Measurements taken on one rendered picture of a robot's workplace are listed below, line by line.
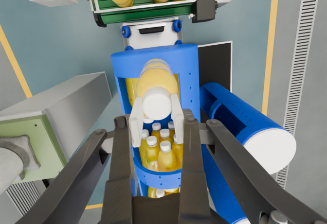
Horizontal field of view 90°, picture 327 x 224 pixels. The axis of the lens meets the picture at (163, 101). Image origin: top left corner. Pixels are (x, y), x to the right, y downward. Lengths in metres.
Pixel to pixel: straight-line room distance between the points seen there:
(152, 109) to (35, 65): 1.86
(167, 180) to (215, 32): 1.45
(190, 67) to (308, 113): 2.22
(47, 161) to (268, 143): 1.02
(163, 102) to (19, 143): 0.77
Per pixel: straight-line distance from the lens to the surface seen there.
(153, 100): 0.21
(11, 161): 0.88
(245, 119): 0.98
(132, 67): 0.45
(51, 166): 0.96
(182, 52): 0.46
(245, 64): 1.93
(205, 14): 0.69
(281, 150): 1.01
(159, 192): 0.85
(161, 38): 0.74
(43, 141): 0.89
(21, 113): 0.93
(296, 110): 2.46
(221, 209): 1.38
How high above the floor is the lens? 1.66
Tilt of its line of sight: 69 degrees down
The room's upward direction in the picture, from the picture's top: 171 degrees clockwise
